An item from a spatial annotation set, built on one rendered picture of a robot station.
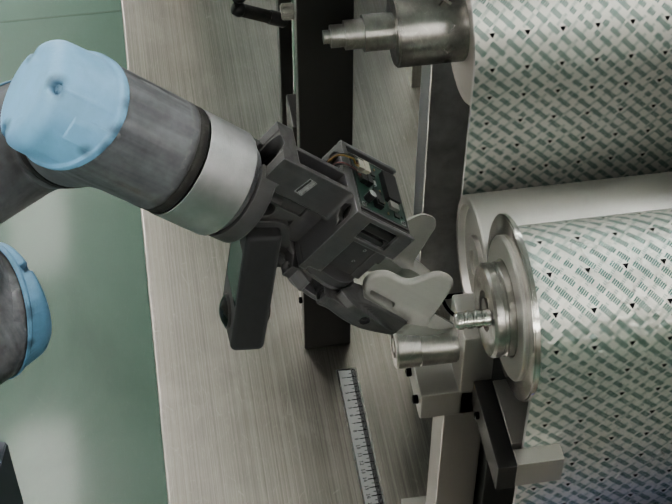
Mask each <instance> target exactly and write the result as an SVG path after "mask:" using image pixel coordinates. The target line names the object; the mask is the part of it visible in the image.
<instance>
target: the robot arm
mask: <svg viewBox="0 0 672 504"><path fill-rule="evenodd" d="M359 157H360V158H359ZM361 158H362V159H361ZM363 159H364V160H363ZM376 166H377V167H376ZM378 167H379V168H378ZM395 173H396V169H394V168H393V167H391V166H389V165H387V164H385V163H383V162H381V161H379V160H378V159H376V158H374V157H372V156H370V155H368V154H366V153H364V152H363V151H361V150H359V149H357V148H355V147H353V146H351V145H349V144H348V143H346V142H344V141H342V140H340V141H339V142H338V143H337V144H336V145H335V146H334V147H333V148H332V149H331V150H330V151H329V152H328V153H327V154H326V155H325V156H324V157H323V158H322V159H320V158H318V157H316V156H314V155H312V154H311V153H309V152H307V151H305V150H303V149H301V148H299V147H297V146H296V142H295V137H294V132H293V129H291V128H289V127H287V126H285V125H284V124H282V123H280V122H278V121H277V122H276V123H275V124H274V125H273V126H272V127H271V128H270V129H269V130H268V131H267V132H266V133H265V134H264V135H263V136H262V137H261V138H260V139H259V140H257V139H255V138H253V136H252V135H251V134H250V133H248V132H247V131H245V130H243V129H241V128H239V127H237V126H235V125H233V124H231V123H229V122H227V121H225V120H223V119H221V118H220V117H218V116H216V115H214V114H212V113H210V112H208V111H206V110H204V109H202V108H200V107H198V106H196V105H194V104H193V103H191V102H189V101H187V100H185V99H183V98H181V97H179V96H178V95H176V94H174V93H172V92H170V91H168V90H166V89H164V88H162V87H160V86H158V85H156V84H154V83H152V82H151V81H149V80H147V79H145V78H143V77H141V76H139V75H137V74H135V73H133V72H131V71H129V70H127V69H125V68H123V67H122V66H120V65H119V64H118V63H116V62H115V61H114V60H113V59H111V58H109V57H108V56H106V55H104V54H102V53H99V52H95V51H88V50H86V49H84V48H81V47H79V46H77V45H75V44H73V43H70V42H68V41H65V40H50V41H47V42H45V43H43V44H41V45H40V46H39V47H38V48H37V49H36V50H35V52H34V54H30V55H29V56H27V58H26V59H25V60H24V61H23V63H22V64H21V66H20V67H19V69H18V70H17V72H16V74H15V75H14V77H13V79H12V80H9V81H5V82H3V83H0V224H2V223H3V222H5V221H6V220H8V219H9V218H11V217H13V216H14V215H16V214H17V213H19V212H21V211H22V210H24V209H25V208H27V207H28V206H30V205H32V204H33V203H35V202H36V201H38V200H39V199H41V198H43V197H44V196H46V195H47V194H49V193H51V192H53V191H55V190H57V189H73V188H82V187H93V188H96V189H99V190H102V191H104V192H106V193H109V194H111V195H113V196H115V197H117V198H120V199H122V200H124V201H126V202H128V203H131V204H133V205H135V206H137V207H139V208H142V209H144V210H147V211H149V212H150V213H151V214H153V215H156V216H158V217H160V218H162V219H165V220H167V221H169V222H171V223H173V224H176V225H178V226H180V227H182V228H185V229H187V230H189V231H191V232H193V233H196V234H198V235H203V236H207V235H209V236H211V237H213V238H215V239H218V240H220V241H222V242H225V243H230V248H229V255H228V263H227V270H226V277H225V285H224V292H223V297H222V299H221V301H220V305H219V315H220V319H221V321H222V323H223V325H224V327H225V328H226V329H227V333H228V338H229V343H230V347H231V348H232V349H233V350H252V349H260V348H262V347H263V345H264V341H265V335H266V329H267V323H268V320H269V317H270V312H271V308H270V305H271V299H272V293H273V287H274V281H275V276H276V270H277V267H281V270H282V275H283V276H285V277H287V279H288V280H289V282H290V283H291V284H292V285H293V286H294V287H296V288H297V289H298V290H299V291H302V292H303V293H304V294H306V295H307V296H309V297H311V298H312V299H314V300H316V303H317V304H318V305H320V306H323V307H325V308H327V309H329V310H330V311H332V312H333V313H334V314H335V315H337V316H338V317H340V318H341V319H343V320H344V321H346V322H348V323H349V324H351V325H353V326H356V327H358V328H361V329H364V330H369V331H374V332H379V333H383V334H388V335H393V334H395V333H398V334H403V335H437V334H442V333H446V332H448V331H450V330H451V329H452V328H453V323H452V322H450V321H448V320H447V319H445V318H443V317H441V316H440V315H438V314H436V313H435V312H436V311H437V309H438V308H439V307H440V305H441V304H442V302H443V301H444V299H445V298H446V297H447V295H448V294H449V292H450V291H451V289H452V287H453V279H452V277H451V276H450V275H449V274H447V273H445V272H442V271H432V272H431V271H430V270H428V269H427V268H426V267H425V266H424V265H423V264H421V263H420V262H419V261H418V260H416V257H417V256H418V254H419V252H420V251H421V249H422V248H423V246H424V245H425V243H426V242H427V240H428V238H429V237H430V235H431V234H432V232H433V231H434V229H435V227H436V220H435V218H434V217H433V216H431V215H428V214H425V213H420V214H417V215H414V216H412V217H410V218H408V219H406V215H405V211H404V208H403V204H402V200H401V197H400V193H399V189H398V186H397V182H396V178H395V176H394V174H395ZM367 271H372V272H371V273H369V274H367V275H366V276H365V278H364V280H363V285H360V284H357V283H354V280H353V279H354V278H357V279H359V278H360V277H361V276H362V275H363V274H364V273H365V272H367ZM51 332H52V322H51V315H50V310H49V306H48V303H47V300H46V297H45V294H44V292H43V289H42V287H41V285H40V283H39V281H38V279H37V277H36V276H35V274H34V272H33V271H30V270H29V269H28V266H27V262H26V261H25V259H24V258H23V257H22V256H21V255H20V254H19V253H18V252H17V251H16V250H15V249H14V248H12V247H11V246H9V245H8V244H5V243H2V242H0V385H1V384H2V383H4V382H5V381H7V380H8V379H12V378H15V377H16V376H18V375H19V374H20V373H21V372H22V371H23V370H24V368H25V367H26V366H27V365H29V364H30V363H31V362H32V361H34V360H35V359H36V358H38V357H39V356H40V355H41V354H42V353H43V352H44V351H45V350H46V348H47V346H48V343H49V340H50V338H51Z"/></svg>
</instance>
